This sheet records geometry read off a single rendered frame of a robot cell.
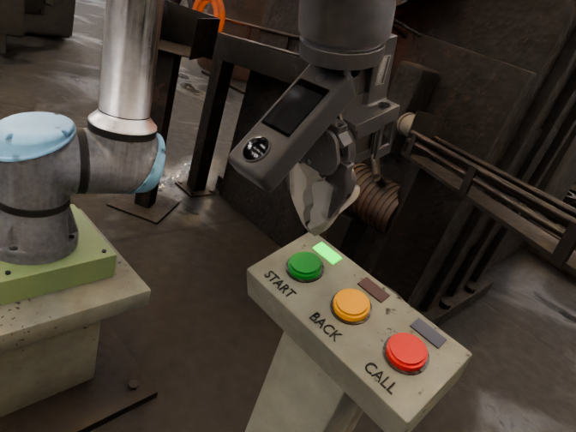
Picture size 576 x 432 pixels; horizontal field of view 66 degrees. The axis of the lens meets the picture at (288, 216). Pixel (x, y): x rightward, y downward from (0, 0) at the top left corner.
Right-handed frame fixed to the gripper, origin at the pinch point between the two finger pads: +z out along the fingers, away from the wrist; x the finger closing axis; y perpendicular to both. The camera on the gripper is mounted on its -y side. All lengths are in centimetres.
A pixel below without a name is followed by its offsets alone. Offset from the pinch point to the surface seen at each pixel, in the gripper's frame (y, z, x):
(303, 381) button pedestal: -6.7, 14.7, -7.4
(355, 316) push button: -1.2, 5.8, -8.8
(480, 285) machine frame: 113, 104, 9
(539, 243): 32.2, 11.0, -15.3
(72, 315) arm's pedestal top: -22, 31, 33
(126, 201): 16, 75, 111
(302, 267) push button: -1.0, 5.5, -0.3
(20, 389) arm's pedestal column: -35, 49, 39
